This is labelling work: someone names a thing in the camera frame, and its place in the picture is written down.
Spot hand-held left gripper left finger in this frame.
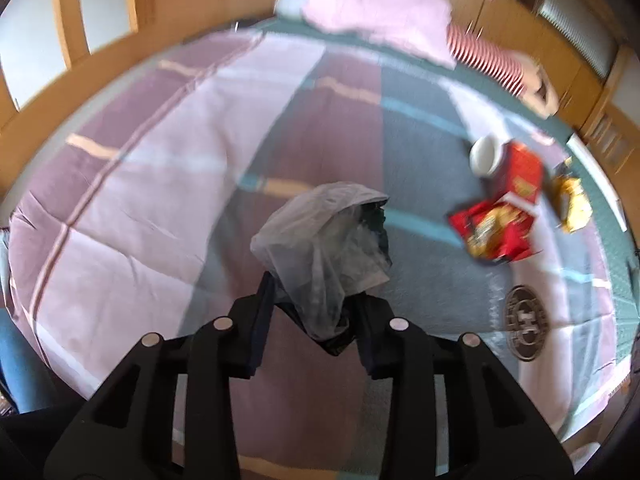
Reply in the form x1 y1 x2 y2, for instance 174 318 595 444
45 272 277 480

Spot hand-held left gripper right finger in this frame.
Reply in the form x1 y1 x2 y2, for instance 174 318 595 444
349 296 572 480

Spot white translucent plastic bag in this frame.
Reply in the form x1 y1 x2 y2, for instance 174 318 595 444
250 181 394 342

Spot red snack bag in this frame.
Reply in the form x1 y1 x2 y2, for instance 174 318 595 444
447 198 536 264

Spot patchwork quilt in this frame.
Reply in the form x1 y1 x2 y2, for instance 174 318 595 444
10 29 619 480

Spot white cup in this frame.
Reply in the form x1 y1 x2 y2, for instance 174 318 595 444
468 134 514 179

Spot red cardboard box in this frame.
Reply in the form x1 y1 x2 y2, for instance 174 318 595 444
487 140 545 219

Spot person's blue jeans leg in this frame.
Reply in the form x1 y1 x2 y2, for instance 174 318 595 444
0 305 57 412

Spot yellow snack wrapper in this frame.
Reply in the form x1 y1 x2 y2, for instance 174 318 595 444
549 157 594 234

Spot green bed sheet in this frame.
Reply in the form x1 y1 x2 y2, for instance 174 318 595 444
220 9 640 387

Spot pale blue pillow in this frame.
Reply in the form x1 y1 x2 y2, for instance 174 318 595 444
275 0 317 22

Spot pink pillow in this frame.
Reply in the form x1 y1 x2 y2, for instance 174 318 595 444
302 0 459 69

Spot frosted glass window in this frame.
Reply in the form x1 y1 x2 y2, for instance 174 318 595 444
534 0 622 77

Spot white bed side rail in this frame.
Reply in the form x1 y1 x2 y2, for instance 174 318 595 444
567 135 629 232

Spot wooden wall cabinets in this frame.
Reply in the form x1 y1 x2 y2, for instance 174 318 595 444
450 0 640 172

